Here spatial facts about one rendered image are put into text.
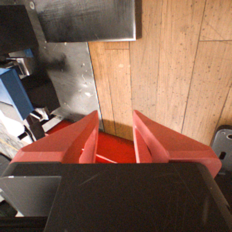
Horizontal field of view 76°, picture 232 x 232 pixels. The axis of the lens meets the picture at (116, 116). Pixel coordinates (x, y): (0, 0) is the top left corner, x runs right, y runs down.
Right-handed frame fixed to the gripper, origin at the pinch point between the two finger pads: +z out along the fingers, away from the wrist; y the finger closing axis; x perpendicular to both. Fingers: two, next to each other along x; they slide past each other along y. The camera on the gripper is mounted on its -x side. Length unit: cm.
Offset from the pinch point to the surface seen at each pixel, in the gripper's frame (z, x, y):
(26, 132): 16.3, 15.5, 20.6
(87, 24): 12.6, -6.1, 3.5
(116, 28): 10.5, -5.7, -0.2
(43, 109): 10.5, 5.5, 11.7
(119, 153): 8.6, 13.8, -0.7
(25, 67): 10.6, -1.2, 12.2
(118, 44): 12.7, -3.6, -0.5
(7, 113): 17.5, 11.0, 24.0
